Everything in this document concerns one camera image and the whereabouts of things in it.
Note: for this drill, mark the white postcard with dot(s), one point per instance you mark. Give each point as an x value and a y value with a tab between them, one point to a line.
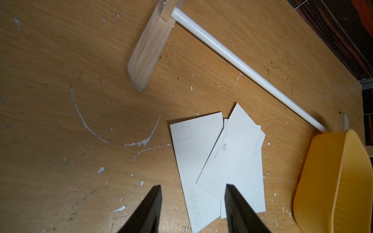
235	159
193	141
256	202

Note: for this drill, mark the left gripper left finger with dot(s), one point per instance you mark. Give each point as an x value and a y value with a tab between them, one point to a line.
146	217

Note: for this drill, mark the wooden string rack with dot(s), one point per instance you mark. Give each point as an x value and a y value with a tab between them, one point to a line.
153	39

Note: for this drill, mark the yellow plastic tray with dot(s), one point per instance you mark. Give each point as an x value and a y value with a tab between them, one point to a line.
335	191

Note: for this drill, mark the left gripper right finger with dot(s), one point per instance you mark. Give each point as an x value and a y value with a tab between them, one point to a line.
241	218

